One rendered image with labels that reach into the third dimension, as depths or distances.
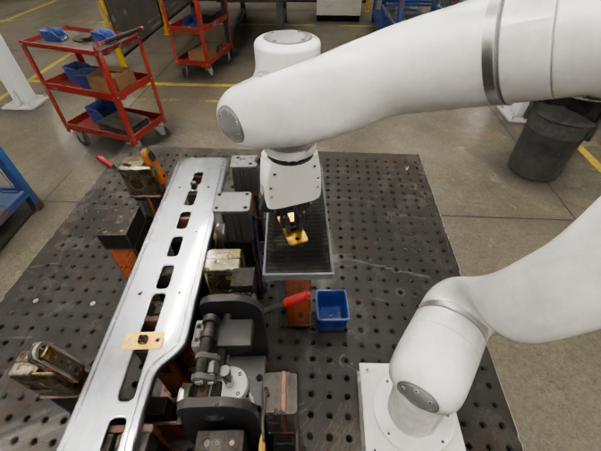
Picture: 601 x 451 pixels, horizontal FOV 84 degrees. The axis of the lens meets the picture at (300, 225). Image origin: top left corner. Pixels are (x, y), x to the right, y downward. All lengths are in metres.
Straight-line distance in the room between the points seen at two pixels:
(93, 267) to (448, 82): 1.33
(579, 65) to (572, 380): 1.99
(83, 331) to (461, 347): 1.09
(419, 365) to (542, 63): 0.41
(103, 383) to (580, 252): 0.80
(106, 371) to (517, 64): 0.81
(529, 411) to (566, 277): 1.63
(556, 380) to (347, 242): 1.31
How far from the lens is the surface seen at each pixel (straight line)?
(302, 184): 0.55
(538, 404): 2.08
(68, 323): 1.35
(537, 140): 3.19
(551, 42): 0.32
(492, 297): 0.50
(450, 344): 0.58
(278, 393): 0.64
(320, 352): 1.08
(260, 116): 0.38
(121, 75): 3.17
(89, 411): 0.81
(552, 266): 0.45
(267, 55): 0.44
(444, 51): 0.34
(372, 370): 1.00
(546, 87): 0.33
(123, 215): 1.08
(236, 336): 0.60
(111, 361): 0.84
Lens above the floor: 1.68
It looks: 45 degrees down
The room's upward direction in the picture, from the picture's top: straight up
